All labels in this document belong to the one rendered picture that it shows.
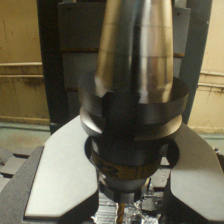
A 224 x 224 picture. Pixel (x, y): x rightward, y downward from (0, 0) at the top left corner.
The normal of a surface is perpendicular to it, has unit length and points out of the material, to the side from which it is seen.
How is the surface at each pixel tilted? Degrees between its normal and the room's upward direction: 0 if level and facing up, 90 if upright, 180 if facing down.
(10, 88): 91
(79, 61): 90
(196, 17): 90
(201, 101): 90
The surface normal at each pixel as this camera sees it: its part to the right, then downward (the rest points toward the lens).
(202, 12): -0.05, 0.48
